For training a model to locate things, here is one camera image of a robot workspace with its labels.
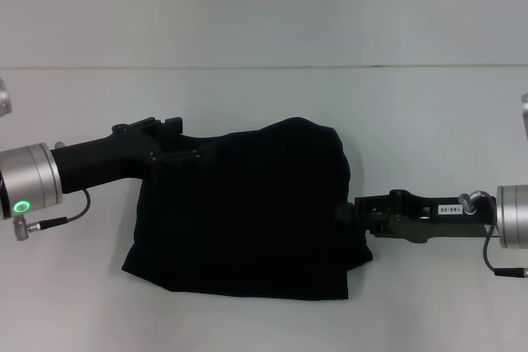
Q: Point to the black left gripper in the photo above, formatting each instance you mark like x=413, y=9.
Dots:
x=103, y=160

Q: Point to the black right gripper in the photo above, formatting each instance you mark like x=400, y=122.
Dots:
x=441, y=216

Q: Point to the black T-shirt with FREE print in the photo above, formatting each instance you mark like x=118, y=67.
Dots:
x=247, y=212

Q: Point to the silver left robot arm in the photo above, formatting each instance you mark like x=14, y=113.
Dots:
x=29, y=179

